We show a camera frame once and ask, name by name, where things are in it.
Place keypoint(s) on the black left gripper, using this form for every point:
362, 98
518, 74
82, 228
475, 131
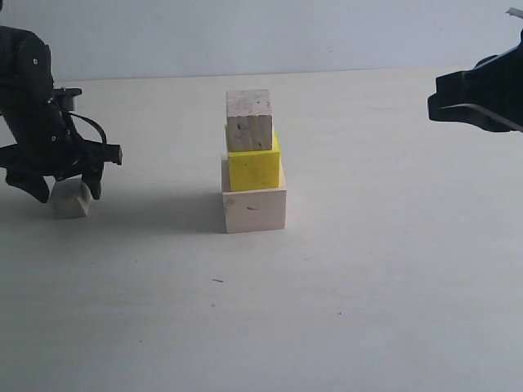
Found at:
86, 158

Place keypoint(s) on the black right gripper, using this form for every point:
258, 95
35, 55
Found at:
488, 96

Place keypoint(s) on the small plain wooden cube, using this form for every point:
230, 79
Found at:
70, 199

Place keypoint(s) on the yellow cube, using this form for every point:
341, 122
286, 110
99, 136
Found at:
255, 169

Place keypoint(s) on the large plain wooden cube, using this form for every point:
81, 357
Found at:
253, 210

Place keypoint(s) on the medium plain wooden cube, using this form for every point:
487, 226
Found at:
249, 120

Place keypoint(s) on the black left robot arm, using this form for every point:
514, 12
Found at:
40, 116

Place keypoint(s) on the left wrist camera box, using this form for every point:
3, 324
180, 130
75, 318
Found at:
65, 97

